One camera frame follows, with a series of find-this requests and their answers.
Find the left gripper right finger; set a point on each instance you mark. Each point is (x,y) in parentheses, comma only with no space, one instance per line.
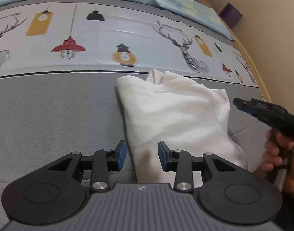
(226,191)

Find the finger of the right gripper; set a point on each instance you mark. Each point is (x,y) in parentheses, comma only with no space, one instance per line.
(246,106)
(249,113)

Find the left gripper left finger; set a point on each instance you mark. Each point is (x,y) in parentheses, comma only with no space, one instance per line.
(60,189)

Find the white t-shirt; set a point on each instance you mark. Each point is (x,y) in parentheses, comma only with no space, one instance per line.
(184,114)

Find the person right hand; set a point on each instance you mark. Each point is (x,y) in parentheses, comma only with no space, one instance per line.
(278,161)

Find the grey mattress cover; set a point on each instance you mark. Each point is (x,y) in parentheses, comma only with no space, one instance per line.
(46,116)

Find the purple box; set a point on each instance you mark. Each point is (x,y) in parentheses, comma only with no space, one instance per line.
(230,15)

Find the deer print bed mat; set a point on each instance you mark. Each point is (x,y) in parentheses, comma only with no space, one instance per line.
(60,36)

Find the wooden bed frame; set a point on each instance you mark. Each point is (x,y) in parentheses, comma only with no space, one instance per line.
(250,63)

